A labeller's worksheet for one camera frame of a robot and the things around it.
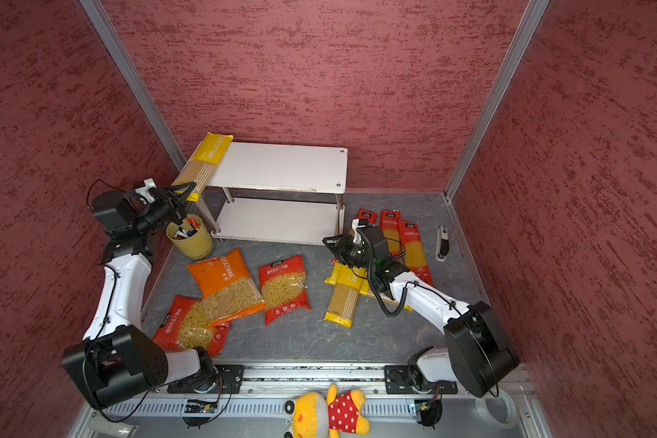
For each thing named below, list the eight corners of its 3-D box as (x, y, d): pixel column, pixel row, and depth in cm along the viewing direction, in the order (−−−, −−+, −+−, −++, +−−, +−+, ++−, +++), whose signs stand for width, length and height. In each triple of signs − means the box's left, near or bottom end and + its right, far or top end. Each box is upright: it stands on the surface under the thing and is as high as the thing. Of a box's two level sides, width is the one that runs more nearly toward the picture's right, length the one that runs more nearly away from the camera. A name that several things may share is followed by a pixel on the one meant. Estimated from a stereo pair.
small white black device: (436, 260, 101) (440, 254, 98) (436, 230, 111) (440, 223, 107) (445, 262, 101) (449, 255, 97) (444, 231, 110) (448, 224, 106)
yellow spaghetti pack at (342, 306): (324, 319, 87) (324, 316, 84) (335, 287, 94) (335, 283, 91) (350, 328, 85) (351, 325, 83) (360, 295, 93) (361, 291, 90)
